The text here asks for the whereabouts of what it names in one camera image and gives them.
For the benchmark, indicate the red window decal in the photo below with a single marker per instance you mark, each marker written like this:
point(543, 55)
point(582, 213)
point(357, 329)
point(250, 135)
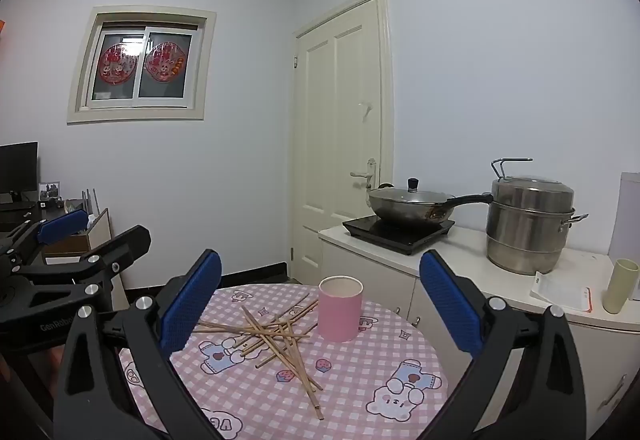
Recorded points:
point(117, 63)
point(165, 62)

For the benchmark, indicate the cream framed window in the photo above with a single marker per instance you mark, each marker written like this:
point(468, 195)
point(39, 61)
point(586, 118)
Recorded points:
point(142, 85)

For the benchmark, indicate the cardboard box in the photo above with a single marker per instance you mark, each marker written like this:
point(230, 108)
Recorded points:
point(97, 232)

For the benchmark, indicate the door hook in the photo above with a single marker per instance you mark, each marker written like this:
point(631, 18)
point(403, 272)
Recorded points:
point(367, 108)

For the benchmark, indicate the black induction cooktop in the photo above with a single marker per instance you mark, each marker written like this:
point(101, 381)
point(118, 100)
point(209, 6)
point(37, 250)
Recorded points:
point(400, 237)

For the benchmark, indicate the glass wok lid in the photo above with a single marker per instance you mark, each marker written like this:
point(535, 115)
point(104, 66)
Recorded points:
point(400, 196)

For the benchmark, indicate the cream door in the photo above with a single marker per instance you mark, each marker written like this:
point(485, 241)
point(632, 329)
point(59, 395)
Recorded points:
point(345, 145)

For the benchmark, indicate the pale green cup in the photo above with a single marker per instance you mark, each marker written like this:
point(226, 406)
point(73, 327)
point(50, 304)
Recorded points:
point(617, 290)

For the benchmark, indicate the white paper sheet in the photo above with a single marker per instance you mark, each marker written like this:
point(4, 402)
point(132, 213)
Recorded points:
point(560, 292)

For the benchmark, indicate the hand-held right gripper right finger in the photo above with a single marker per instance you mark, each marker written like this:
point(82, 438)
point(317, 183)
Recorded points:
point(450, 305)

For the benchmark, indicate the small photo frame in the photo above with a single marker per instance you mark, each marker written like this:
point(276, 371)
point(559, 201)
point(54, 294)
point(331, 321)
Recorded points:
point(49, 191)

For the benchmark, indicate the pink checked tablecloth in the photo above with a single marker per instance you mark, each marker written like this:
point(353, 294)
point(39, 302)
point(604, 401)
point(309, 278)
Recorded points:
point(350, 385)

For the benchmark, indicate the steel steamer pot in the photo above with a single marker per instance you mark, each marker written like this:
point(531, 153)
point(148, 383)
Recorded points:
point(530, 230)

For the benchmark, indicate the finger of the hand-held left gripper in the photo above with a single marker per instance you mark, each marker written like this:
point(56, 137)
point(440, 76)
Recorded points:
point(62, 225)
point(125, 240)

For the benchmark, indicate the pink cup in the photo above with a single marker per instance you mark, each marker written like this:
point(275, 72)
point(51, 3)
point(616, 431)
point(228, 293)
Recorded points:
point(340, 315)

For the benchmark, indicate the black monitor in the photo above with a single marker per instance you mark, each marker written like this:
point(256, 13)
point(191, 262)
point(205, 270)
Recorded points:
point(17, 165)

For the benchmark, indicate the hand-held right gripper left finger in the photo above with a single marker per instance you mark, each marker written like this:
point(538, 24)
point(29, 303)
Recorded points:
point(192, 300)

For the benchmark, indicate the pile of wooden chopsticks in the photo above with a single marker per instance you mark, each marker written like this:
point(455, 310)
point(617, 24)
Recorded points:
point(274, 333)

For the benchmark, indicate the white cabinet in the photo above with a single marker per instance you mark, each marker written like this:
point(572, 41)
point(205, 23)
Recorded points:
point(365, 270)

